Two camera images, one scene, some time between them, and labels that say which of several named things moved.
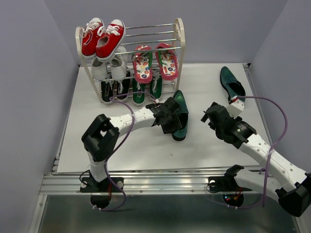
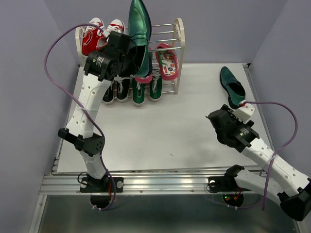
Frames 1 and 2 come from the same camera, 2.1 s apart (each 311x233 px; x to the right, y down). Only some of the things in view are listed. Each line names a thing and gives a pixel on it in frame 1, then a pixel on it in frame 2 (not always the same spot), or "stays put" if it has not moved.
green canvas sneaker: (138, 98) stays put
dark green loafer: (233, 87) stays put
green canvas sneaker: (156, 86) stays put
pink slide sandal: (167, 60) stays put
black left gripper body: (172, 123) to (129, 66)
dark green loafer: (181, 135) to (140, 27)
